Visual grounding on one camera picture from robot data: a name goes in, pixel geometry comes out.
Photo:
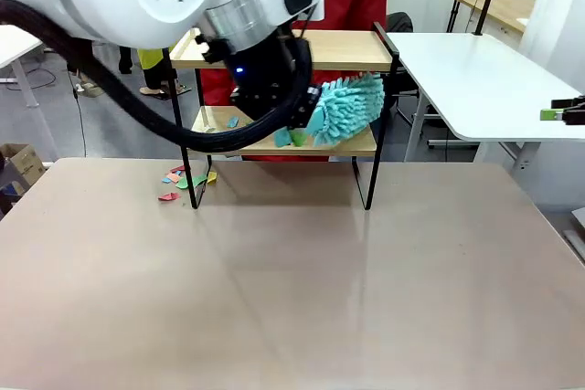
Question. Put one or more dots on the black office chair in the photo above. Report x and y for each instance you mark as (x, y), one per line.
(400, 22)

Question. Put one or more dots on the person in yellow apron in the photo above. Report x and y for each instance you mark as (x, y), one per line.
(151, 59)

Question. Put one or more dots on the green paper scrap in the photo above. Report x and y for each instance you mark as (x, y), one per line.
(199, 180)
(299, 139)
(184, 183)

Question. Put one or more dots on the yellow paper scrap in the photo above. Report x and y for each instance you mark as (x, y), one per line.
(212, 177)

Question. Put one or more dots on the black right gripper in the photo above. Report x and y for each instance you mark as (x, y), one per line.
(581, 111)

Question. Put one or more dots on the two-tier wooden shelf black frame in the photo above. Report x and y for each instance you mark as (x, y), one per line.
(347, 49)

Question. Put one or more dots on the teal microfiber duster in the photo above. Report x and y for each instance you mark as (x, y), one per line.
(352, 107)

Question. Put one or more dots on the white power strip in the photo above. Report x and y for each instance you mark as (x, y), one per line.
(8, 81)

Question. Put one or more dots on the cardboard box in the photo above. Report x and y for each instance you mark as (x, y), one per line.
(25, 161)

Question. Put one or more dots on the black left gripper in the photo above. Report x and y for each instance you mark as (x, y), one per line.
(265, 79)

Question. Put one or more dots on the orange paper scrap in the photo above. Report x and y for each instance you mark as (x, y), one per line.
(173, 177)

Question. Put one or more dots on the red paper scrap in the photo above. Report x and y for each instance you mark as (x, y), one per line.
(169, 197)
(177, 168)

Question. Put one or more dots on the white rectangular table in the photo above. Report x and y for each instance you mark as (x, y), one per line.
(13, 43)

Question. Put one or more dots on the wooden top desk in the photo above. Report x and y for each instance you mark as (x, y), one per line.
(507, 8)

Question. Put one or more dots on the white rounded-corner table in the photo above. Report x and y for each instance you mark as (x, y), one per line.
(480, 84)

